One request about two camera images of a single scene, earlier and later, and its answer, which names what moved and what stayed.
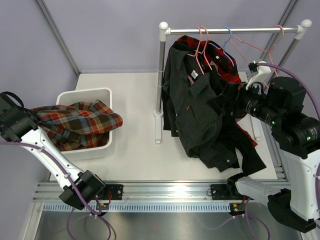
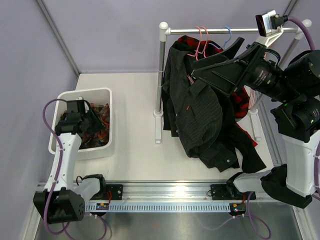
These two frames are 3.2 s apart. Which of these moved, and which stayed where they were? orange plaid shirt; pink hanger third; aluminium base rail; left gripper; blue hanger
Moved: left gripper; orange plaid shirt
Stayed: blue hanger; pink hanger third; aluminium base rail
